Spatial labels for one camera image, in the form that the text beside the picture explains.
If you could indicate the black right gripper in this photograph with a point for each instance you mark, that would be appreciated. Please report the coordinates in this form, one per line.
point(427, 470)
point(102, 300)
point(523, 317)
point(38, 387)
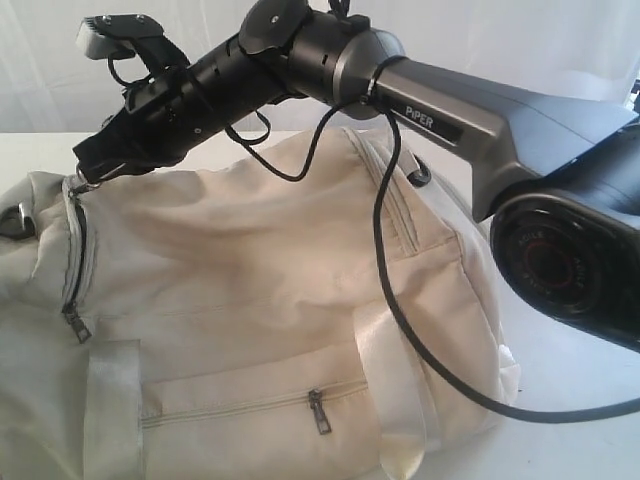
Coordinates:
point(156, 128)

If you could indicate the cream fabric duffel bag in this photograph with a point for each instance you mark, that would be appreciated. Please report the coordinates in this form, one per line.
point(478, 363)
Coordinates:
point(212, 325)

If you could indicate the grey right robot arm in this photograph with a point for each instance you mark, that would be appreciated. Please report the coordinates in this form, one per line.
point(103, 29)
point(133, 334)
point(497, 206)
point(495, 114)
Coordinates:
point(557, 177)

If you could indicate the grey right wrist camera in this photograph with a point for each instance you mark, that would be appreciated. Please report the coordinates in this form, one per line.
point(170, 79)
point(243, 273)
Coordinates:
point(100, 36)

